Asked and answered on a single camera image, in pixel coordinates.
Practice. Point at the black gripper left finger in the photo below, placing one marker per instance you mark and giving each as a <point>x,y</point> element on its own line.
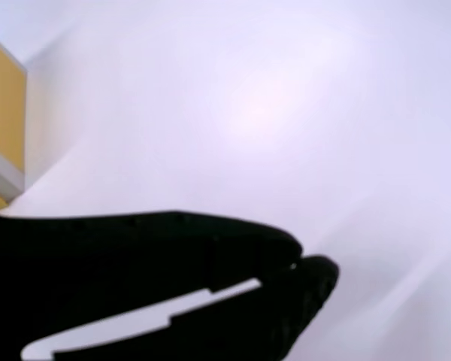
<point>116,263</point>

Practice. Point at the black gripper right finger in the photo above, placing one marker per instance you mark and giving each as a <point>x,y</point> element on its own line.
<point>278,312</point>

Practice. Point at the yellow open box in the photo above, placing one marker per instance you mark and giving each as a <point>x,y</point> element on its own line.
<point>3,94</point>

